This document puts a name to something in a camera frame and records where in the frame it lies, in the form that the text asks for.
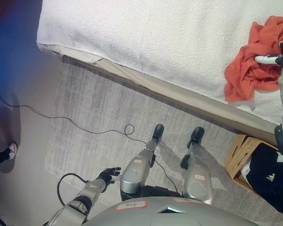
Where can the beige upholstered bed base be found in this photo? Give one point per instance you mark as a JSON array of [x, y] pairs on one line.
[[179, 94]]

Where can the red garment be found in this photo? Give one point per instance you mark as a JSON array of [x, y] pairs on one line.
[[250, 70]]

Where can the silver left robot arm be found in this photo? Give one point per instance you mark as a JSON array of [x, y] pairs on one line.
[[80, 202]]

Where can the silver left robot leg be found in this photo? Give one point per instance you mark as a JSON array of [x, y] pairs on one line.
[[136, 167]]

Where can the silver robot leg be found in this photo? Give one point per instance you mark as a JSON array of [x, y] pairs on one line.
[[136, 167], [198, 176]]

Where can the bed with white blanket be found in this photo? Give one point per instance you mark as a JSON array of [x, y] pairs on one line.
[[155, 37]]

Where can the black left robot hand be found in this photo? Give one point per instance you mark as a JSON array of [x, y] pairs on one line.
[[106, 174]]

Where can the woven wicker basket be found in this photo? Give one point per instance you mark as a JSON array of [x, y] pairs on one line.
[[238, 155]]

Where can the silver robot torso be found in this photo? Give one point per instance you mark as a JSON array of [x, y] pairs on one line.
[[165, 213]]

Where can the silver right robot leg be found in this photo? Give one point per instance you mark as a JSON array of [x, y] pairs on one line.
[[198, 176]]

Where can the black left robot foot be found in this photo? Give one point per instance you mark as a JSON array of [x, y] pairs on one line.
[[158, 131]]

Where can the black right robot foot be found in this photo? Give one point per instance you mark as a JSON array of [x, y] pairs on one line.
[[196, 136]]

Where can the black robot foot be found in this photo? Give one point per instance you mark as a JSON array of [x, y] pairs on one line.
[[196, 136], [158, 131]]

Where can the grey carpet rug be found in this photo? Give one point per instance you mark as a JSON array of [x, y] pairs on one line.
[[96, 117]]

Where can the white sneaker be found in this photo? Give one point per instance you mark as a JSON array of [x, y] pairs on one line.
[[13, 149]]

